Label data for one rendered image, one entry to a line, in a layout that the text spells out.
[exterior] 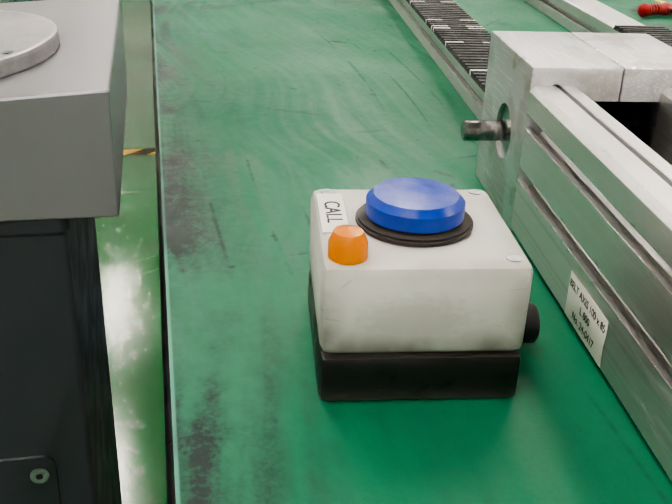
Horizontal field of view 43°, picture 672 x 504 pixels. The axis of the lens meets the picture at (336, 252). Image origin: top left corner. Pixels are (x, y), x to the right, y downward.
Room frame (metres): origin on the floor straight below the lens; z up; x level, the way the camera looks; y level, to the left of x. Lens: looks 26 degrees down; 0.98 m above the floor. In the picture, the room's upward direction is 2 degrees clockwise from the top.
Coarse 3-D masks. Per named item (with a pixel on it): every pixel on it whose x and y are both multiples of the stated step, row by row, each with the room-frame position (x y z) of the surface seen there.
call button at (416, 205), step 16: (368, 192) 0.33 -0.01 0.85; (384, 192) 0.32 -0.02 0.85; (400, 192) 0.32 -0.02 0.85; (416, 192) 0.32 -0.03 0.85; (432, 192) 0.32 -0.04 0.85; (448, 192) 0.32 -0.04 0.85; (368, 208) 0.32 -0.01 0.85; (384, 208) 0.31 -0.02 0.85; (400, 208) 0.31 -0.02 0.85; (416, 208) 0.31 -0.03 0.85; (432, 208) 0.31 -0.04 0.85; (448, 208) 0.31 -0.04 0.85; (464, 208) 0.32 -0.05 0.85; (384, 224) 0.31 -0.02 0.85; (400, 224) 0.30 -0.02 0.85; (416, 224) 0.30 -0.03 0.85; (432, 224) 0.30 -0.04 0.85; (448, 224) 0.31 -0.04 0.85
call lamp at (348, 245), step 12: (336, 228) 0.29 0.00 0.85; (348, 228) 0.29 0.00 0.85; (360, 228) 0.29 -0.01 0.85; (336, 240) 0.28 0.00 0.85; (348, 240) 0.28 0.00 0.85; (360, 240) 0.28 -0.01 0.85; (336, 252) 0.28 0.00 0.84; (348, 252) 0.28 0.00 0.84; (360, 252) 0.28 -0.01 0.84; (348, 264) 0.28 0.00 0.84
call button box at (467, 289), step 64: (320, 192) 0.35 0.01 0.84; (320, 256) 0.29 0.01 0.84; (384, 256) 0.29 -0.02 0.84; (448, 256) 0.29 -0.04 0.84; (512, 256) 0.29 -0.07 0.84; (320, 320) 0.28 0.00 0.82; (384, 320) 0.28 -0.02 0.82; (448, 320) 0.28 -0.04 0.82; (512, 320) 0.29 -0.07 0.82; (320, 384) 0.28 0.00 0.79; (384, 384) 0.28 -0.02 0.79; (448, 384) 0.28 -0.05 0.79; (512, 384) 0.29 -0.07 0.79
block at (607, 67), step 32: (512, 32) 0.53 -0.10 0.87; (544, 32) 0.54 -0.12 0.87; (576, 32) 0.54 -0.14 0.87; (512, 64) 0.49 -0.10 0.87; (544, 64) 0.46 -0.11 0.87; (576, 64) 0.46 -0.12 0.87; (608, 64) 0.46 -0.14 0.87; (640, 64) 0.46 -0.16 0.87; (512, 96) 0.48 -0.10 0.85; (608, 96) 0.45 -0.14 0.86; (640, 96) 0.46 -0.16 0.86; (480, 128) 0.48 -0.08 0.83; (512, 128) 0.47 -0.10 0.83; (640, 128) 0.47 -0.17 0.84; (480, 160) 0.53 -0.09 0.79; (512, 160) 0.46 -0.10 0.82; (512, 192) 0.46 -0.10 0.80
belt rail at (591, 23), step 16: (528, 0) 1.20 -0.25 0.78; (544, 0) 1.15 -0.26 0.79; (560, 0) 1.07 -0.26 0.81; (576, 0) 1.05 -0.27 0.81; (592, 0) 1.06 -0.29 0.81; (560, 16) 1.06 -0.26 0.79; (576, 16) 1.01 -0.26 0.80; (592, 16) 0.96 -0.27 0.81; (608, 16) 0.96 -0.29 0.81; (624, 16) 0.96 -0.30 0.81; (592, 32) 0.97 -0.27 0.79; (608, 32) 0.91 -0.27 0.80
